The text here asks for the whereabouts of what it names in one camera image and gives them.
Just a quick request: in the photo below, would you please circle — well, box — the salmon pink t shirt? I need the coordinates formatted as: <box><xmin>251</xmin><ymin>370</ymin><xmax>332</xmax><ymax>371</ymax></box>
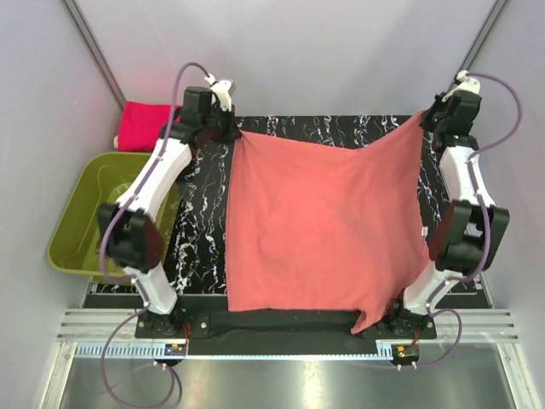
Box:
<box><xmin>226</xmin><ymin>115</ymin><xmax>428</xmax><ymax>333</ymax></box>

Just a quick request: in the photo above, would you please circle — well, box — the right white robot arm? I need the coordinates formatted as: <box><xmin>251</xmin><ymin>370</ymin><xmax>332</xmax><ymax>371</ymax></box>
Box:
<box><xmin>382</xmin><ymin>90</ymin><xmax>510</xmax><ymax>338</ymax></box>

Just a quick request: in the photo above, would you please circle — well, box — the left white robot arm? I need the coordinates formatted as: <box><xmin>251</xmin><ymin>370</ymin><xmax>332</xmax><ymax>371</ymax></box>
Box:
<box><xmin>97</xmin><ymin>79</ymin><xmax>241</xmax><ymax>337</ymax></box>

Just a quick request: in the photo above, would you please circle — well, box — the folded magenta t shirt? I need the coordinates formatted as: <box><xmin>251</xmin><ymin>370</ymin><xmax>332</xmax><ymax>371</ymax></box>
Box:
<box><xmin>114</xmin><ymin>101</ymin><xmax>172</xmax><ymax>153</ymax></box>

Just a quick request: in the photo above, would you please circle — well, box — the black marble pattern mat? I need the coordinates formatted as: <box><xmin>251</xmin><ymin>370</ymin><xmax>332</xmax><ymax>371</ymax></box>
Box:
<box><xmin>84</xmin><ymin>114</ymin><xmax>489</xmax><ymax>296</ymax></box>

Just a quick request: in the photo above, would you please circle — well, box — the olive green plastic basket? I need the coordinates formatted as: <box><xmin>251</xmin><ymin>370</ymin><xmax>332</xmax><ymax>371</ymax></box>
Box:
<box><xmin>45</xmin><ymin>152</ymin><xmax>184</xmax><ymax>287</ymax></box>

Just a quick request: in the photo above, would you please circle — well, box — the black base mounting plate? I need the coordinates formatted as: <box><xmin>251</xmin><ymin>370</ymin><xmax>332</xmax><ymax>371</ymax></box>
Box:
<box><xmin>135</xmin><ymin>308</ymin><xmax>415</xmax><ymax>357</ymax></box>

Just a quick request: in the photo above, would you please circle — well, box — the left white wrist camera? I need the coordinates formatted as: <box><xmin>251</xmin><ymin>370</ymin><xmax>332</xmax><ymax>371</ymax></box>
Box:
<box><xmin>205</xmin><ymin>74</ymin><xmax>235</xmax><ymax>112</ymax></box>

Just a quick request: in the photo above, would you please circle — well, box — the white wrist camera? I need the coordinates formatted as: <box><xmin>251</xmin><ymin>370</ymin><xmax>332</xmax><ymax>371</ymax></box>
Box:
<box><xmin>441</xmin><ymin>70</ymin><xmax>480</xmax><ymax>102</ymax></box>
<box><xmin>205</xmin><ymin>74</ymin><xmax>235</xmax><ymax>112</ymax></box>

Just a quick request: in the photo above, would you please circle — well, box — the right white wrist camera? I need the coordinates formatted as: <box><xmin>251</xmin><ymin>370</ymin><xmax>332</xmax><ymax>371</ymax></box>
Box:
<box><xmin>441</xmin><ymin>70</ymin><xmax>480</xmax><ymax>102</ymax></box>

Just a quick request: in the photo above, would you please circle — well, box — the aluminium frame rail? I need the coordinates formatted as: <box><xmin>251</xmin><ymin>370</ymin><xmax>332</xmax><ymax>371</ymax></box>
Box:
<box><xmin>60</xmin><ymin>0</ymin><xmax>127</xmax><ymax>111</ymax></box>

